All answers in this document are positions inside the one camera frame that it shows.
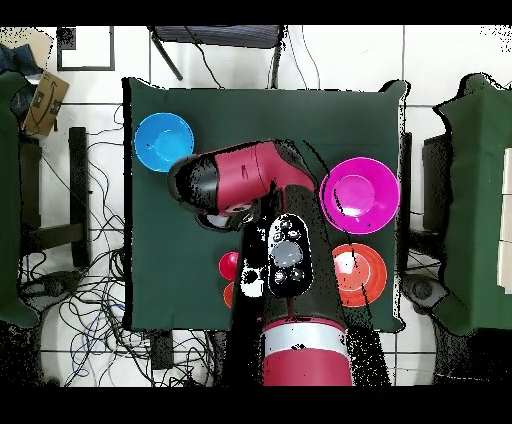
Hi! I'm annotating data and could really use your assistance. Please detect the large pink bowl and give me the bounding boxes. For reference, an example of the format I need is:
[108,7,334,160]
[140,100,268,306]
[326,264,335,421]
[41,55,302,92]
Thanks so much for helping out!
[319,156,401,236]

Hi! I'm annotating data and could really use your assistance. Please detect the red cup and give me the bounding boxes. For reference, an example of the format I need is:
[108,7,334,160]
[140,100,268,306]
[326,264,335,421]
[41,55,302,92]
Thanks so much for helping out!
[218,250,240,282]

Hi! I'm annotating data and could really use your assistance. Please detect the dark green table cloth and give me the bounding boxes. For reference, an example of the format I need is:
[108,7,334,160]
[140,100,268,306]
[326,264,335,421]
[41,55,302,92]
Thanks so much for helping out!
[121,76,410,333]

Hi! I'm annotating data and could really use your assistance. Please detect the large light blue bowl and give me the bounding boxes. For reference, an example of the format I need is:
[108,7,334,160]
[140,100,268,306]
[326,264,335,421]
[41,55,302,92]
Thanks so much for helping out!
[134,112,196,174]

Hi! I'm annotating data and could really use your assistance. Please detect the large orange bowl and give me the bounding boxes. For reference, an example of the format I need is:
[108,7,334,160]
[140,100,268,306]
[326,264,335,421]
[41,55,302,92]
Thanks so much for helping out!
[331,242,389,309]

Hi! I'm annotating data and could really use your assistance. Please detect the black power strip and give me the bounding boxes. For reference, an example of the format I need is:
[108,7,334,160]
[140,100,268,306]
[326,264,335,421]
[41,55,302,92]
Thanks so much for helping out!
[150,330,174,371]

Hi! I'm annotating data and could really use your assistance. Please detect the black metal stand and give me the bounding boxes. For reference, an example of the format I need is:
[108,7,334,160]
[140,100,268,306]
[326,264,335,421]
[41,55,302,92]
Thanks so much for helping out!
[146,25,286,90]

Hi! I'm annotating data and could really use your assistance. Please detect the black box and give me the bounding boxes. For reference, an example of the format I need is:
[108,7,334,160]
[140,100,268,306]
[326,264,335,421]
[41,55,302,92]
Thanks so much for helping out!
[421,133,453,234]

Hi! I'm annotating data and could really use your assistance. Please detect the green cloth covered table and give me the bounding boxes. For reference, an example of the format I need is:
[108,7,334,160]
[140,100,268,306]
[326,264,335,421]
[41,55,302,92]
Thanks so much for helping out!
[432,72,512,336]
[0,70,41,330]

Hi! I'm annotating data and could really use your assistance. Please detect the brown cardboard box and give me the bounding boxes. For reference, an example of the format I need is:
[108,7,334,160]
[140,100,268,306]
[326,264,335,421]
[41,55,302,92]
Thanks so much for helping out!
[22,70,71,138]

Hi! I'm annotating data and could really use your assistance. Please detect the blue fabric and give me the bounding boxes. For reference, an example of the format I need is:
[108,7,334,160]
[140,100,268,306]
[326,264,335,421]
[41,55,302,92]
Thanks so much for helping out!
[0,42,43,77]

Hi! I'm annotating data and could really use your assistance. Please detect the black cable tangle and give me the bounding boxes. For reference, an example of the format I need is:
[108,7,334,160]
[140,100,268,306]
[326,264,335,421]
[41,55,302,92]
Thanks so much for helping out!
[19,103,217,387]

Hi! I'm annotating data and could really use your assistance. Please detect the black bench frame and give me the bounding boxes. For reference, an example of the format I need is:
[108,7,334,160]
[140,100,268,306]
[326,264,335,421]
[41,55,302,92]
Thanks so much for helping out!
[19,126,92,270]

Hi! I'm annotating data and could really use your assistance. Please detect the black square frame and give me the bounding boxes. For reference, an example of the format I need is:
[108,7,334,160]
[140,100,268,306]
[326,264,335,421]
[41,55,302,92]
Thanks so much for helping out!
[56,26,116,72]

